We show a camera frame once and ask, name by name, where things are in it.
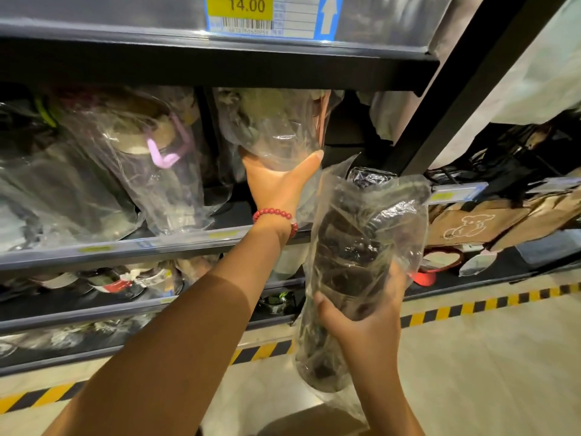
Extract person's right hand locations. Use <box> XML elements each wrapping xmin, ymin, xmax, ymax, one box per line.
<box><xmin>313</xmin><ymin>263</ymin><xmax>409</xmax><ymax>377</ymax></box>

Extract purple strap bottle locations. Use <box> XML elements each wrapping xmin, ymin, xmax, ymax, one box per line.
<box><xmin>50</xmin><ymin>85</ymin><xmax>228</xmax><ymax>237</ymax></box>

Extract grey flat pack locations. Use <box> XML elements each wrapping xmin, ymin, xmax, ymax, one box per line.
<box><xmin>515</xmin><ymin>229</ymin><xmax>581</xmax><ymax>268</ymax></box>

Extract person's left forearm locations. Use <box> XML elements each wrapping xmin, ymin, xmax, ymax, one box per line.
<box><xmin>43</xmin><ymin>217</ymin><xmax>298</xmax><ymax>436</ymax></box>

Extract red bead bracelet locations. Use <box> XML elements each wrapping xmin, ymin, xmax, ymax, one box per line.
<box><xmin>252</xmin><ymin>207</ymin><xmax>300</xmax><ymax>239</ymax></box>

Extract yellow white price label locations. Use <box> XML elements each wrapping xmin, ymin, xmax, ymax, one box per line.
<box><xmin>203</xmin><ymin>0</ymin><xmax>344</xmax><ymax>41</ymax></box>
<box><xmin>426</xmin><ymin>181</ymin><xmax>490</xmax><ymax>206</ymax></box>

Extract red round mirror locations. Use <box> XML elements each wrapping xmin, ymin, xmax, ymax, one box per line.
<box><xmin>410</xmin><ymin>247</ymin><xmax>466</xmax><ymax>288</ymax></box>

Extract white hanging cloth packs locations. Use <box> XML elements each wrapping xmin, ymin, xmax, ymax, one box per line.
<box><xmin>356</xmin><ymin>0</ymin><xmax>581</xmax><ymax>171</ymax></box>

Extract person's left hand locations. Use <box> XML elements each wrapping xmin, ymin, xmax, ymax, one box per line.
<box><xmin>239</xmin><ymin>147</ymin><xmax>326</xmax><ymax>223</ymax></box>

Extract black metal store shelving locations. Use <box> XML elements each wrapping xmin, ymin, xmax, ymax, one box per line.
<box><xmin>0</xmin><ymin>0</ymin><xmax>581</xmax><ymax>377</ymax></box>

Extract white oval mirror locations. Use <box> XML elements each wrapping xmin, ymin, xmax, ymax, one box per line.
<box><xmin>458</xmin><ymin>249</ymin><xmax>500</xmax><ymax>277</ymax></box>

